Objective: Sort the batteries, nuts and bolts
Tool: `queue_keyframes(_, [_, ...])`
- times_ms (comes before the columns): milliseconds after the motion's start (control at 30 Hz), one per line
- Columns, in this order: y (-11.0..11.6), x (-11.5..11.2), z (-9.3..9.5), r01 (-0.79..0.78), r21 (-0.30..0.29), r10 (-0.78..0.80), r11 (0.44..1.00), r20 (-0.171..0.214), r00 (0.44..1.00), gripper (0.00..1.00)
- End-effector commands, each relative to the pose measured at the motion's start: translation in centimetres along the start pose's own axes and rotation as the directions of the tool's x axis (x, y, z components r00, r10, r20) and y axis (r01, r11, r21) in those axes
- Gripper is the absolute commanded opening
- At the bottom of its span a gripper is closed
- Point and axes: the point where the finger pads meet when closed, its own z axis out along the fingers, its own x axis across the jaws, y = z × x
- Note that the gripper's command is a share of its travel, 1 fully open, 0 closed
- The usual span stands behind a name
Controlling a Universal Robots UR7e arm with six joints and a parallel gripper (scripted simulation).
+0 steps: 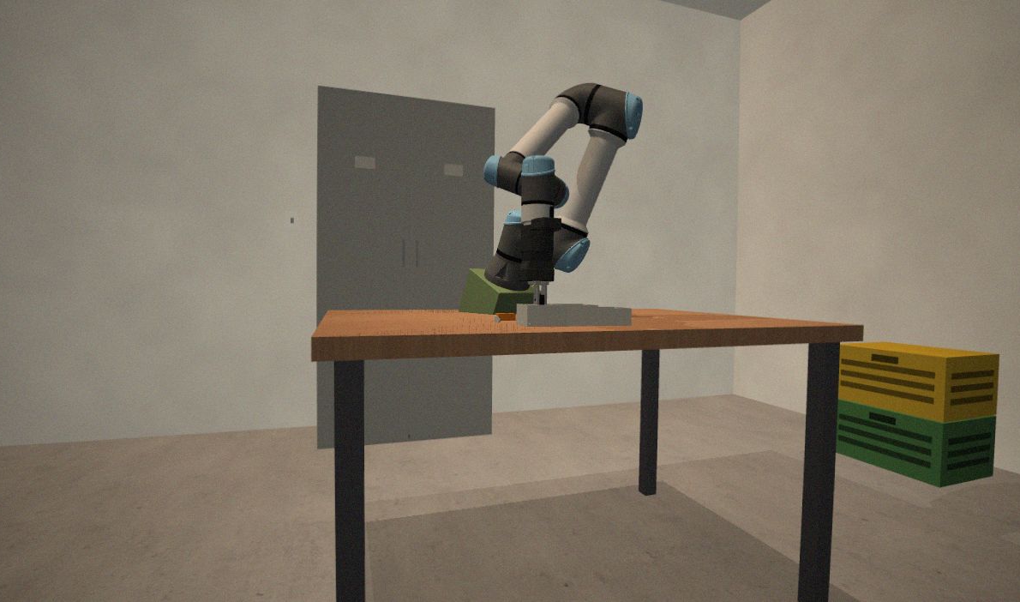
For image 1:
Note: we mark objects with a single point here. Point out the beige three-compartment bin rack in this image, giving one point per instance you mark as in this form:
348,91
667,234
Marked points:
554,315

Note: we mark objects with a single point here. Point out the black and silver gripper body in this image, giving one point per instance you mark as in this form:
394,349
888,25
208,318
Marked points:
537,242

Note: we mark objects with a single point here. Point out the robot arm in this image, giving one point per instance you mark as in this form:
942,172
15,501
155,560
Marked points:
613,116

